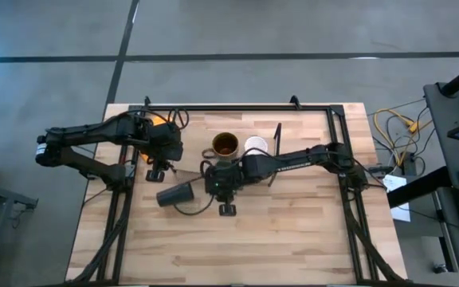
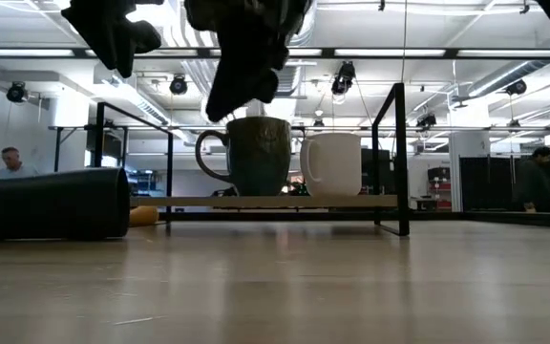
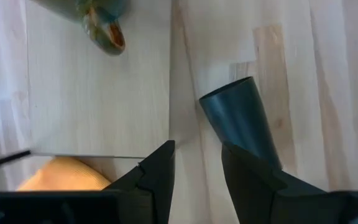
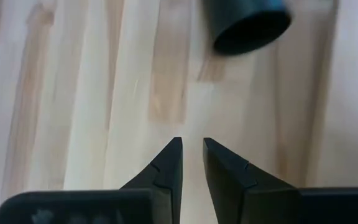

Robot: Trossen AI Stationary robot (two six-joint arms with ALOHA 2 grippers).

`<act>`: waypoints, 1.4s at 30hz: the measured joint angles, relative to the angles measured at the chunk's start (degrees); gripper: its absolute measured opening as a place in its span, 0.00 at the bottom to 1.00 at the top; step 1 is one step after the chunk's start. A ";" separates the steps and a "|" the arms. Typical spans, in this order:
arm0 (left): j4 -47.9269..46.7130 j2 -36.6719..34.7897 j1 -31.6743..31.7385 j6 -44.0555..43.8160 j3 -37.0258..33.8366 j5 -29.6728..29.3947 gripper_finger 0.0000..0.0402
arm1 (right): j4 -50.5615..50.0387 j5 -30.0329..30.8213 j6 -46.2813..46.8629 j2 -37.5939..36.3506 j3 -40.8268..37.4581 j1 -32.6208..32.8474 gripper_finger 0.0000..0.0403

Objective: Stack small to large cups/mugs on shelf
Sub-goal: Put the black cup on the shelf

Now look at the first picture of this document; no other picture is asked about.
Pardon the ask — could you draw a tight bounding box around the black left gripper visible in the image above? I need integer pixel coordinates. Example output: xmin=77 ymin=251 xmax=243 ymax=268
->
xmin=145 ymin=122 xmax=184 ymax=183

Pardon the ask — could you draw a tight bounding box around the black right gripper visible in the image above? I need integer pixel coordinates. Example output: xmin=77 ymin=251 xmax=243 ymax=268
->
xmin=205 ymin=165 xmax=243 ymax=217

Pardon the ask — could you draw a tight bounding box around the green brown glazed mug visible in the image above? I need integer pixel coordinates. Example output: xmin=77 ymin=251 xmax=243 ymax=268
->
xmin=201 ymin=132 xmax=241 ymax=168

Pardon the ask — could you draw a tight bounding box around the white mug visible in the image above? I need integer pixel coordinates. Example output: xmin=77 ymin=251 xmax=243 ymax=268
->
xmin=244 ymin=136 xmax=269 ymax=156

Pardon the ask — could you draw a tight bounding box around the dark grey tapered cup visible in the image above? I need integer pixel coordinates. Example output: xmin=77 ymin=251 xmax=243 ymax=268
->
xmin=155 ymin=182 xmax=195 ymax=208

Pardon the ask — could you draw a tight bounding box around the white paper sheet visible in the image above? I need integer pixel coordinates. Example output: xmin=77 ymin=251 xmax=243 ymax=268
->
xmin=382 ymin=174 xmax=412 ymax=222

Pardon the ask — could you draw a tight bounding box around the black slanted stand bar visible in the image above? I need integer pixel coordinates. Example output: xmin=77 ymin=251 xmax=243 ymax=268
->
xmin=386 ymin=166 xmax=453 ymax=209

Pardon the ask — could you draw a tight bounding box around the dark grey side desk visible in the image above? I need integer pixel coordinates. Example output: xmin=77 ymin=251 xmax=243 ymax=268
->
xmin=423 ymin=81 xmax=459 ymax=287

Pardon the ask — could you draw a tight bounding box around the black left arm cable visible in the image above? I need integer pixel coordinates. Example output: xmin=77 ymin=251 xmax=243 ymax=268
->
xmin=125 ymin=106 xmax=190 ymax=131

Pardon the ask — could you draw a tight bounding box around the black aluminium table frame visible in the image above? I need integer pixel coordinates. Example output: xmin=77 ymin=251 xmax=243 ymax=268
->
xmin=64 ymin=95 xmax=410 ymax=286

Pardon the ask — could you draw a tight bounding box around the yellow floor cable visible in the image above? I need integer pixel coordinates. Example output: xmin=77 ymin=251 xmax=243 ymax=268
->
xmin=374 ymin=108 xmax=434 ymax=168

